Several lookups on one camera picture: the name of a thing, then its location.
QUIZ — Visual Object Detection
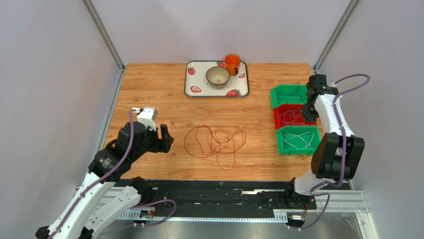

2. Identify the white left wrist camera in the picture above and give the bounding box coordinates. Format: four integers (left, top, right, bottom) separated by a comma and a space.
132, 107, 158, 131

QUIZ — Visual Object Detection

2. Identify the white cable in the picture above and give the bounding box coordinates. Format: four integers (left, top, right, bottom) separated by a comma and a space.
282, 131, 316, 149

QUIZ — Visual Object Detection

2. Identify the orange cable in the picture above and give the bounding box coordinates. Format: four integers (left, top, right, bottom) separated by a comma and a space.
195, 125, 247, 171

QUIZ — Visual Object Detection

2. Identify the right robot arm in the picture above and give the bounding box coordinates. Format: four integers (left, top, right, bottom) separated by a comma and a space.
283, 74, 365, 208

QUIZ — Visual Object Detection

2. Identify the orange mug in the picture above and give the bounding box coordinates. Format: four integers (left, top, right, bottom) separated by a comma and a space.
224, 54, 241, 76

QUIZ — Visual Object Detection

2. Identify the green bin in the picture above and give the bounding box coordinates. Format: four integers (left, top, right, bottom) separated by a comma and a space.
276, 125, 321, 155
270, 83, 307, 108

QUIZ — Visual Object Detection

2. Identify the strawberry pattern tray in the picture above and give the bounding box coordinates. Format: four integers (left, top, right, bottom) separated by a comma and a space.
185, 61, 250, 98

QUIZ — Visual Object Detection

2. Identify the pink cable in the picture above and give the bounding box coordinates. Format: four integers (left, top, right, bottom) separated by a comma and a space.
279, 106, 311, 125

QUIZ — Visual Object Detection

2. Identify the red bin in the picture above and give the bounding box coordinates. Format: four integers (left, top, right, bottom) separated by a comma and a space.
273, 104, 317, 129

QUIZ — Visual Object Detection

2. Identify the red cable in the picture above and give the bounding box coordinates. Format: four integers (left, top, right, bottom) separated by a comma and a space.
184, 125, 247, 158

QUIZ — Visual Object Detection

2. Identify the purple left arm hose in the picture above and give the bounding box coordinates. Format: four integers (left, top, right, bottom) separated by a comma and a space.
46, 109, 177, 239

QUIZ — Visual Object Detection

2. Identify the grey ceramic bowl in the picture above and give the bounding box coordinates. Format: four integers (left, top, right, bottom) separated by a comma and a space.
206, 66, 230, 88

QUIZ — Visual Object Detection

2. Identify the far green bin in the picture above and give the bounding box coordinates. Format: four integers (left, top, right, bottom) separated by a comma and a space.
270, 83, 307, 108

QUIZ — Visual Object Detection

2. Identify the near green bin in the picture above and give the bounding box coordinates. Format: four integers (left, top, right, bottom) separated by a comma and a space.
276, 125, 321, 155

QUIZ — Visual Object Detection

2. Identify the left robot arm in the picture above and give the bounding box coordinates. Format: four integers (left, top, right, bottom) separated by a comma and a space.
35, 120, 175, 239

